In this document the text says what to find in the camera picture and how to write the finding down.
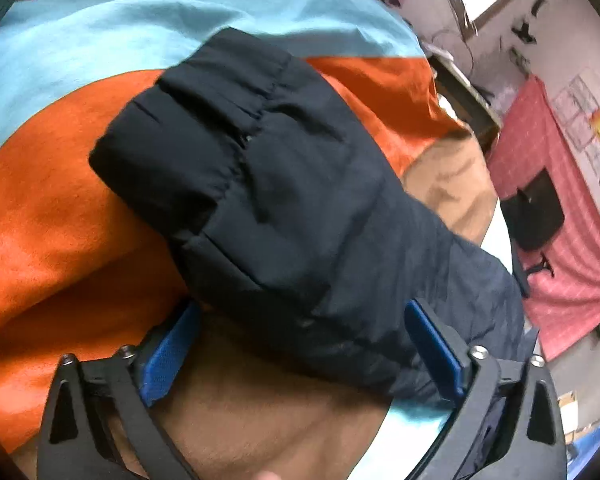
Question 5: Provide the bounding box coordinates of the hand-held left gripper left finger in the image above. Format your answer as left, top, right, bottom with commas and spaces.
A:
36, 300, 203, 480

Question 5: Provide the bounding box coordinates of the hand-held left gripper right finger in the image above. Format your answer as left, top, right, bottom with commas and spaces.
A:
404, 298, 569, 480

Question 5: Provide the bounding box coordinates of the dark navy puffer jacket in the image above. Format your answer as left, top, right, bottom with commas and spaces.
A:
88, 27, 540, 476

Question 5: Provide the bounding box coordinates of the black office chair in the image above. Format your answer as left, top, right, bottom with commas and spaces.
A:
501, 169, 566, 298

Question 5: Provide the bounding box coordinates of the orange blue brown blanket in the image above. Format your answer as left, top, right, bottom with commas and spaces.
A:
0, 0, 513, 480

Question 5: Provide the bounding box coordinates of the blue dotted printed cloth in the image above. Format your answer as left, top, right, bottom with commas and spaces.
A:
565, 422, 600, 480

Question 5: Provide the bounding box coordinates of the dark wooden desk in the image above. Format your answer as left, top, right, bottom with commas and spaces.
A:
430, 54, 502, 153

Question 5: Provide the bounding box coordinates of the pink checked wall cloth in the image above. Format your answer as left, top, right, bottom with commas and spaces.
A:
487, 76, 600, 363

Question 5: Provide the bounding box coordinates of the row of wall pictures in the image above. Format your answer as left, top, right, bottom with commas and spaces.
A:
551, 74, 600, 213

